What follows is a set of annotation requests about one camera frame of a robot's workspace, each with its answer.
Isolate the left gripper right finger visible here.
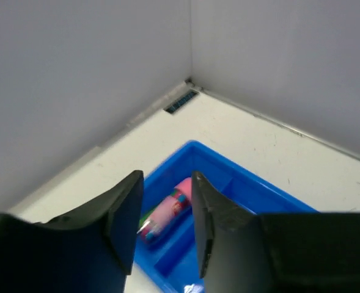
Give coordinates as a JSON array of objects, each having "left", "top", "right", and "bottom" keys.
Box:
[{"left": 192, "top": 172, "right": 360, "bottom": 292}]

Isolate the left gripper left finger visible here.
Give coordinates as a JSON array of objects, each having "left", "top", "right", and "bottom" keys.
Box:
[{"left": 0, "top": 170, "right": 144, "bottom": 292}]

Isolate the pink glue stick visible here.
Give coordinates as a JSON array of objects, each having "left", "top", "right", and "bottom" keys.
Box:
[{"left": 138, "top": 178, "right": 192, "bottom": 244}]

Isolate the blue compartment tray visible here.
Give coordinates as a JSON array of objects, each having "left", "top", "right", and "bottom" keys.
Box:
[{"left": 134, "top": 140, "right": 315, "bottom": 292}]

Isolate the right corner label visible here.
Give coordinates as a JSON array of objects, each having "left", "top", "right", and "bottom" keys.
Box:
[{"left": 163, "top": 90, "right": 199, "bottom": 115}]

